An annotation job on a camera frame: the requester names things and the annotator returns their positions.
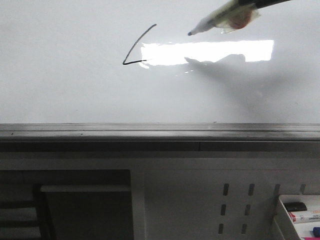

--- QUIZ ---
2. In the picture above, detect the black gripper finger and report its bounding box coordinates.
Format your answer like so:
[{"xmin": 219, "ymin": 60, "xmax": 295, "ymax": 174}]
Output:
[{"xmin": 238, "ymin": 0, "xmax": 288, "ymax": 9}]

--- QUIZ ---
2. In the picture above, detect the white black-tipped whiteboard marker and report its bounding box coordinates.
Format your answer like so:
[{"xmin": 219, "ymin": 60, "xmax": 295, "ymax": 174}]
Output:
[{"xmin": 187, "ymin": 0, "xmax": 260, "ymax": 36}]

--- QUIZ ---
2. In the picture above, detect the white pegboard panel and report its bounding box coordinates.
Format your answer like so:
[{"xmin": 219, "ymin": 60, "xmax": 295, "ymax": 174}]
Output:
[{"xmin": 0, "ymin": 150, "xmax": 320, "ymax": 240}]

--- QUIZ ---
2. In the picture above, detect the red-capped white marker in tray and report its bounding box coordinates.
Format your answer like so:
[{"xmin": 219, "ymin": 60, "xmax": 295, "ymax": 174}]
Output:
[{"xmin": 288, "ymin": 210, "xmax": 320, "ymax": 224}]

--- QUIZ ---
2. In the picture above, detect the white marker tray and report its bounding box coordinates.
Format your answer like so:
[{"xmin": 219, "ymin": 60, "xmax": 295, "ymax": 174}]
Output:
[{"xmin": 271, "ymin": 194, "xmax": 320, "ymax": 240}]

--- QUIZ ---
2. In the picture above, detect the blue marker in tray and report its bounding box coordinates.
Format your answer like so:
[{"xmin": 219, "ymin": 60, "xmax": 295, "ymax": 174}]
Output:
[{"xmin": 312, "ymin": 227, "xmax": 320, "ymax": 238}]

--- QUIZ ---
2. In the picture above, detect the pink object in tray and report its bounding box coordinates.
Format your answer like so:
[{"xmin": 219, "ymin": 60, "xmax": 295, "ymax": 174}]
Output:
[{"xmin": 302, "ymin": 237, "xmax": 320, "ymax": 240}]

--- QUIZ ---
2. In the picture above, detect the dark cabinet with white shelf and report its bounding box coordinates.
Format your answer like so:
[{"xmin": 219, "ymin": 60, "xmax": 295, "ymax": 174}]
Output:
[{"xmin": 0, "ymin": 169, "xmax": 134, "ymax": 240}]

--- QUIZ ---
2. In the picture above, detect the white whiteboard with aluminium frame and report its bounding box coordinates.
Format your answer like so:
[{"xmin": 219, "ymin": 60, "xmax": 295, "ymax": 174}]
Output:
[{"xmin": 0, "ymin": 0, "xmax": 320, "ymax": 153}]

